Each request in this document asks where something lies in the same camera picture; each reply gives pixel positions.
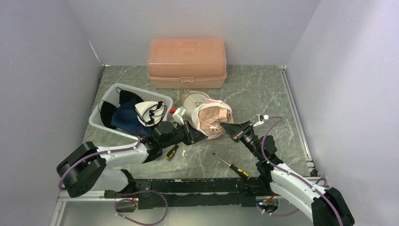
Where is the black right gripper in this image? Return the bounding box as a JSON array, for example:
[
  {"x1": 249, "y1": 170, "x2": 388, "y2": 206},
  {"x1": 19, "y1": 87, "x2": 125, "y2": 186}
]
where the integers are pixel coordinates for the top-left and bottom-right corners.
[{"x1": 220, "y1": 121, "x2": 262, "y2": 160}]

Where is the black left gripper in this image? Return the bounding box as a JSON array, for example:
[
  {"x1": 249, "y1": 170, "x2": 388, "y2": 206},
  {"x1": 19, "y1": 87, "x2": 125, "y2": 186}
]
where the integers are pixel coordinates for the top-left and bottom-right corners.
[{"x1": 160, "y1": 120, "x2": 207, "y2": 149}]

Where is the pink rimmed mesh bag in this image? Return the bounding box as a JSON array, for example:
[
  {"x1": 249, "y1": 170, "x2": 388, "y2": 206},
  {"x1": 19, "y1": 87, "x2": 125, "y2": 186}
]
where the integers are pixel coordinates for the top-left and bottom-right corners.
[{"x1": 191, "y1": 98, "x2": 234, "y2": 139}]

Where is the beige lace bra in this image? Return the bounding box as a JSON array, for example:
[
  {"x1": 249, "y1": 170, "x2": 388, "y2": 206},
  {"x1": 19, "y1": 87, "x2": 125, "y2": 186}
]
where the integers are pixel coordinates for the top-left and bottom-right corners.
[{"x1": 198, "y1": 106, "x2": 234, "y2": 138}]

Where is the white mesh laundry bag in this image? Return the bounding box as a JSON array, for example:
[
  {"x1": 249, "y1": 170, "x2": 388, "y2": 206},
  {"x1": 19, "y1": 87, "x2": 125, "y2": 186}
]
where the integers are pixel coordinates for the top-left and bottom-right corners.
[{"x1": 181, "y1": 90, "x2": 210, "y2": 117}]

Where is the white black trimmed bra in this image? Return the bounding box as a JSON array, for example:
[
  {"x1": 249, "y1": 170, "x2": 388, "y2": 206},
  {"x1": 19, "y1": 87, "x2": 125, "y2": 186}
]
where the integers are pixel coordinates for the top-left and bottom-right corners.
[{"x1": 134, "y1": 101, "x2": 167, "y2": 127}]

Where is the navy blue bra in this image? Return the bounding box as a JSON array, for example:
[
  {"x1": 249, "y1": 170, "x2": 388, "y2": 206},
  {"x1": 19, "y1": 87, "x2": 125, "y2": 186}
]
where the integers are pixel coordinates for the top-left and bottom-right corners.
[{"x1": 111, "y1": 97, "x2": 152, "y2": 137}]

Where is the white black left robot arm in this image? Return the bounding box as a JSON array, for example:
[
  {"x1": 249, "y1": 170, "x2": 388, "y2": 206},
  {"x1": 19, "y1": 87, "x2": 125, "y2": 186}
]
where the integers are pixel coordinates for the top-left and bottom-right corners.
[{"x1": 56, "y1": 121, "x2": 208, "y2": 198}]

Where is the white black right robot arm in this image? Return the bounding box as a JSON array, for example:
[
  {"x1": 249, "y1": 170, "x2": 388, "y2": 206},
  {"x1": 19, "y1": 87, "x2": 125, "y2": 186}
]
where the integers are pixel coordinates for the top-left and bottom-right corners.
[{"x1": 221, "y1": 121, "x2": 355, "y2": 226}]

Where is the small yellow black screwdriver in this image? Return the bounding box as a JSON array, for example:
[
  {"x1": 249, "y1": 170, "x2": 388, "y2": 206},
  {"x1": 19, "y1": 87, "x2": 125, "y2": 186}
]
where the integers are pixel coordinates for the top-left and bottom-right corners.
[{"x1": 166, "y1": 144, "x2": 179, "y2": 160}]

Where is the long yellow black screwdriver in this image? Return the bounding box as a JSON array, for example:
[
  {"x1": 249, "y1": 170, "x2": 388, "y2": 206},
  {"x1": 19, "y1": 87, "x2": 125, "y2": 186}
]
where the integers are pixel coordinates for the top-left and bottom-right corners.
[{"x1": 212, "y1": 153, "x2": 250, "y2": 181}]

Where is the orange plastic storage box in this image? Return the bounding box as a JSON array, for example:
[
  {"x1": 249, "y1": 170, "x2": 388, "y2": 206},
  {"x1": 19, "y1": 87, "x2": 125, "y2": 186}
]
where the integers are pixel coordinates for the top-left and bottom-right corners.
[{"x1": 147, "y1": 39, "x2": 227, "y2": 89}]

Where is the white plastic basket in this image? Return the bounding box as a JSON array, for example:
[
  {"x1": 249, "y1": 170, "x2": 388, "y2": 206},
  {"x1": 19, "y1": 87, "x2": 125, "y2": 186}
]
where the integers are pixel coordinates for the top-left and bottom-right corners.
[{"x1": 88, "y1": 83, "x2": 174, "y2": 140}]

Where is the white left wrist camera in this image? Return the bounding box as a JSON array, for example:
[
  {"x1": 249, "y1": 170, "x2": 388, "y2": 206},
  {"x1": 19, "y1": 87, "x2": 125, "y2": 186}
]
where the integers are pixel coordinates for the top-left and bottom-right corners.
[{"x1": 169, "y1": 106, "x2": 186, "y2": 125}]

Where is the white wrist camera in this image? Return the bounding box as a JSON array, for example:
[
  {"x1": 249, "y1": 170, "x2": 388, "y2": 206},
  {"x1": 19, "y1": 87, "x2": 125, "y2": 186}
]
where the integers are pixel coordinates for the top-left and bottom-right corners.
[
  {"x1": 253, "y1": 114, "x2": 269, "y2": 127},
  {"x1": 169, "y1": 106, "x2": 186, "y2": 125}
]

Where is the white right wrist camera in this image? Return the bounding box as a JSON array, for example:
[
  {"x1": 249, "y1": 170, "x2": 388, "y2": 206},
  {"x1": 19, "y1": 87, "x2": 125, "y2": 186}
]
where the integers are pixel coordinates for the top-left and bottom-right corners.
[{"x1": 253, "y1": 114, "x2": 269, "y2": 127}]

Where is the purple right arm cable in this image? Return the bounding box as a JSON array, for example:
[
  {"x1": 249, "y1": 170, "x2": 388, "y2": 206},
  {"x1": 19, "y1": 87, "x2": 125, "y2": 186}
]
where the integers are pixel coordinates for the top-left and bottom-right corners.
[{"x1": 261, "y1": 116, "x2": 345, "y2": 226}]

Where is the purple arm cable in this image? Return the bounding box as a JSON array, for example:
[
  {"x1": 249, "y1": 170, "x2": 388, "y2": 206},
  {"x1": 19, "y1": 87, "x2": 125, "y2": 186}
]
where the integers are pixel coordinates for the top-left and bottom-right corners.
[
  {"x1": 58, "y1": 136, "x2": 143, "y2": 191},
  {"x1": 261, "y1": 116, "x2": 345, "y2": 226}
]

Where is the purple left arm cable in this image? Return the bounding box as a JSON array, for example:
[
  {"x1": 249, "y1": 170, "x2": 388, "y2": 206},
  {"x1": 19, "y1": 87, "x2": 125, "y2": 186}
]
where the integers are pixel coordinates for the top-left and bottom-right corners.
[{"x1": 58, "y1": 136, "x2": 143, "y2": 191}]

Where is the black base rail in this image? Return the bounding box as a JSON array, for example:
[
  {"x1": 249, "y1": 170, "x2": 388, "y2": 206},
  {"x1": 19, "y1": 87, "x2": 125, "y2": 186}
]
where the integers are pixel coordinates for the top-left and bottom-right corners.
[{"x1": 104, "y1": 175, "x2": 279, "y2": 212}]

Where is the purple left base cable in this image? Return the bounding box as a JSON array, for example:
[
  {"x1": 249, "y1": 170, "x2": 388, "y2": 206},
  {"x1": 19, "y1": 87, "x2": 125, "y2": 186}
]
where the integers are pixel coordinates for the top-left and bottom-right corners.
[{"x1": 114, "y1": 189, "x2": 170, "y2": 226}]

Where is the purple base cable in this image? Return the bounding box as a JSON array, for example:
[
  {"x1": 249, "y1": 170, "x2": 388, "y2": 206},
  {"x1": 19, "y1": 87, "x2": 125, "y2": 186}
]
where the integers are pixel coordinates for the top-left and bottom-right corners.
[
  {"x1": 260, "y1": 178, "x2": 328, "y2": 218},
  {"x1": 114, "y1": 189, "x2": 170, "y2": 226}
]

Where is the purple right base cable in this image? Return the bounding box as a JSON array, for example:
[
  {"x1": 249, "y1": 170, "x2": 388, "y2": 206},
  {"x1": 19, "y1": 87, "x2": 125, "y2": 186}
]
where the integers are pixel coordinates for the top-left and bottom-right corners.
[{"x1": 260, "y1": 178, "x2": 328, "y2": 218}]

